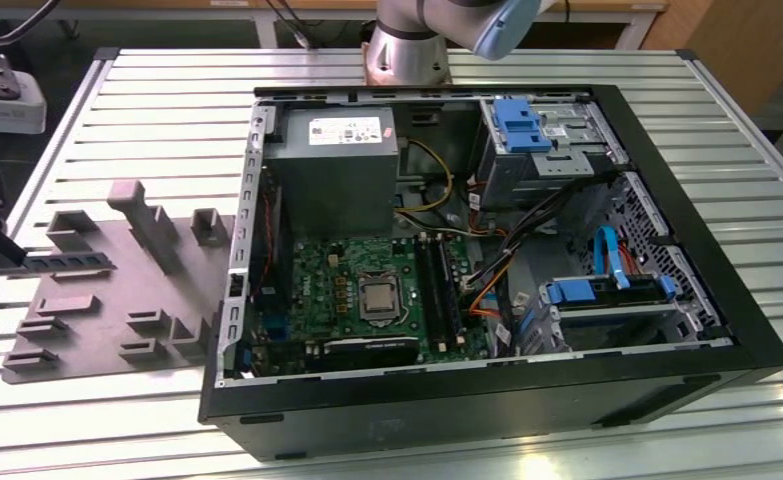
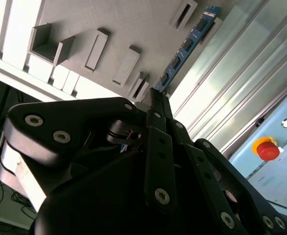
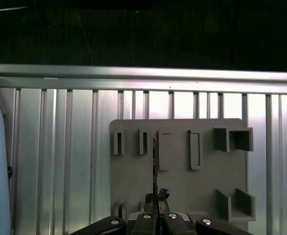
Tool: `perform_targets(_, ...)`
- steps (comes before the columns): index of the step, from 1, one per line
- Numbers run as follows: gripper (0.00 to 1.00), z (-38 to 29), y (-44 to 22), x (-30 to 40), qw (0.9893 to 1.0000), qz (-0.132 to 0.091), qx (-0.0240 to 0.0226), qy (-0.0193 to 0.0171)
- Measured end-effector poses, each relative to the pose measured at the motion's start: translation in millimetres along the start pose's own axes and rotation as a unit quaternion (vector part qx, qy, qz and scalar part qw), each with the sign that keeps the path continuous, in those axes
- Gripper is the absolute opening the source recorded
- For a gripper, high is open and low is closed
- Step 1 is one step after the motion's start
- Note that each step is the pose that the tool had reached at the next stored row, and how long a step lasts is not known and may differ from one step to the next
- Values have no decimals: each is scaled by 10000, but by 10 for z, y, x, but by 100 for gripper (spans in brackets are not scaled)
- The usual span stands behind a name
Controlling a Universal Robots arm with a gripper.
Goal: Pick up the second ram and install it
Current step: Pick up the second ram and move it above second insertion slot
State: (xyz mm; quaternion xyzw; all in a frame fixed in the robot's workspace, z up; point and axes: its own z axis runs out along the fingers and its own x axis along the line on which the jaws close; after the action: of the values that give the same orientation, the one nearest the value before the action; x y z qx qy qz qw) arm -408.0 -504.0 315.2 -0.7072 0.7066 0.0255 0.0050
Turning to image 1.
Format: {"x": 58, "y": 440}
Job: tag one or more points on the grey metal drive cage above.
{"x": 558, "y": 165}

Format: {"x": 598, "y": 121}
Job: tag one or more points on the green motherboard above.
{"x": 318, "y": 300}

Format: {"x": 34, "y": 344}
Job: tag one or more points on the wooden desk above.
{"x": 131, "y": 4}

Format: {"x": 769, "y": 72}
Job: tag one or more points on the black open PC case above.
{"x": 431, "y": 410}

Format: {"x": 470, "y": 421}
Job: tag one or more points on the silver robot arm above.
{"x": 405, "y": 45}

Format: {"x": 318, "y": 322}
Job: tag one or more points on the blue disk carrier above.
{"x": 567, "y": 292}

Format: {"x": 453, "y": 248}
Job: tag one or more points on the grey parts rack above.
{"x": 118, "y": 300}

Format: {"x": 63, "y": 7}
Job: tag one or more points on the blue plastic drive rail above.
{"x": 514, "y": 112}
{"x": 531, "y": 142}

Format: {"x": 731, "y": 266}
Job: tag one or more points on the grey power supply unit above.
{"x": 331, "y": 190}

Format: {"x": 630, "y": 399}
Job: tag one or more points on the black hard disk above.
{"x": 631, "y": 295}

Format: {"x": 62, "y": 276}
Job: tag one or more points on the blue VGA port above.
{"x": 275, "y": 325}

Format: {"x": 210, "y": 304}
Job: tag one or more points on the blue RAM stick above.
{"x": 71, "y": 262}

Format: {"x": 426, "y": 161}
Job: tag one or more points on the wooden cabinet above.
{"x": 751, "y": 50}

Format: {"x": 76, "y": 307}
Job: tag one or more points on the black case fan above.
{"x": 286, "y": 265}

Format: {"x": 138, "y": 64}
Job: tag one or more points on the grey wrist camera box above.
{"x": 11, "y": 112}

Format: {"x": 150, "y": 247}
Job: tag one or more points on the black graphics card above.
{"x": 371, "y": 350}

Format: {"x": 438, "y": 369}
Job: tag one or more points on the silver CPU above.
{"x": 379, "y": 299}

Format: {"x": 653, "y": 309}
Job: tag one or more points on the white-latch RAM slot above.
{"x": 435, "y": 290}

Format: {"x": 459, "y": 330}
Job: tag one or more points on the black-latch RAM slot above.
{"x": 427, "y": 290}
{"x": 445, "y": 290}

